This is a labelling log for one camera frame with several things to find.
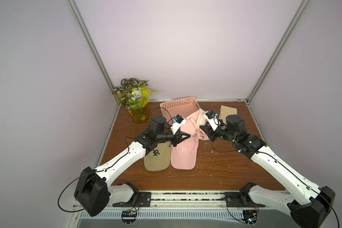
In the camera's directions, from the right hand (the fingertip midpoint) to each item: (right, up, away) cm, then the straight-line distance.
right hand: (203, 121), depth 71 cm
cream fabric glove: (+28, +6, +44) cm, 52 cm away
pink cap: (-7, -2, -1) cm, 7 cm away
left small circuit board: (-38, -50, +1) cm, 63 cm away
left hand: (-7, -7, 0) cm, 10 cm away
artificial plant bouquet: (-43, +18, +22) cm, 51 cm away
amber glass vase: (-42, +2, +32) cm, 53 cm away
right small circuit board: (+24, -49, 0) cm, 54 cm away
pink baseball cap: (-9, -22, +15) cm, 28 cm away
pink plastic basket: (-7, +9, +43) cm, 44 cm away
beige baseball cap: (-24, -23, +15) cm, 37 cm away
